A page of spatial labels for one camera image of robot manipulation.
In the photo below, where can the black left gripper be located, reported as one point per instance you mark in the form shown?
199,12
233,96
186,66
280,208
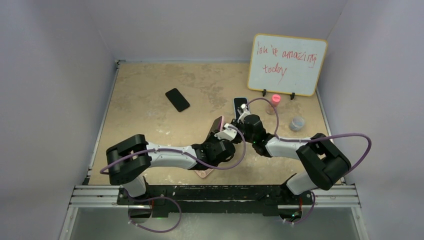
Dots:
211,137

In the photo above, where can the pink capped bottle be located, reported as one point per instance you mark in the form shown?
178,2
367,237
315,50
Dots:
274,102

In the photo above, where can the black phone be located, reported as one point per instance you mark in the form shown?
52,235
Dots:
177,100

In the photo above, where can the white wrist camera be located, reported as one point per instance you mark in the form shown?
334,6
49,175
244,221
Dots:
243,111
229,133

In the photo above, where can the pink phone case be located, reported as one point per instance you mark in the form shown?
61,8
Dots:
203,173

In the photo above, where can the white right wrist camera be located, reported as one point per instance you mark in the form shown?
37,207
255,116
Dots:
243,111

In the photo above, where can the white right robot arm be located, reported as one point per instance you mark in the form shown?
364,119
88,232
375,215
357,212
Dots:
324,164

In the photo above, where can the small clear jar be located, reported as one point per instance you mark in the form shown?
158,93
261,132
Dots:
297,123

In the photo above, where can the yellow framed whiteboard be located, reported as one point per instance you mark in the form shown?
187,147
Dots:
286,64

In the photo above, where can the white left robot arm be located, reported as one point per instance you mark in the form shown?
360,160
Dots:
128,159

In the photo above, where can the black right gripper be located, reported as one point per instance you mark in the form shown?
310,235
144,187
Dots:
234,122

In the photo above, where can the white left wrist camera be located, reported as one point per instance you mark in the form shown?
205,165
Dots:
229,133

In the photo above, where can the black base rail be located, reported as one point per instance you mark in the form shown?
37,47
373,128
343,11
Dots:
267,200

